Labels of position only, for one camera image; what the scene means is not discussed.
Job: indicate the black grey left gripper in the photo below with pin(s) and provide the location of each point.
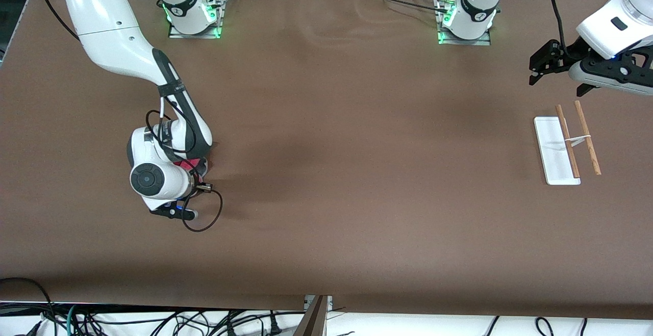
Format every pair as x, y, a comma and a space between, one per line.
572, 52

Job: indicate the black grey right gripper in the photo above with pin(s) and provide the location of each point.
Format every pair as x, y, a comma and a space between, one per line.
204, 165

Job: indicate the pink towel with grey edge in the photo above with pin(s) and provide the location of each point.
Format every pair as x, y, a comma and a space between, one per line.
193, 164

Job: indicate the white towel rack wooden bars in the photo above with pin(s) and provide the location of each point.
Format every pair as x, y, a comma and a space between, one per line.
551, 147

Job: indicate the black power plug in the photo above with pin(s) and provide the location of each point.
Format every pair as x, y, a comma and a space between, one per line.
274, 327

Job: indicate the brown wooden beam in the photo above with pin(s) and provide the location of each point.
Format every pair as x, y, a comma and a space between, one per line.
314, 320

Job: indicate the metal table bracket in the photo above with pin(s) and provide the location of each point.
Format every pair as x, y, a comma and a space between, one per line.
308, 301

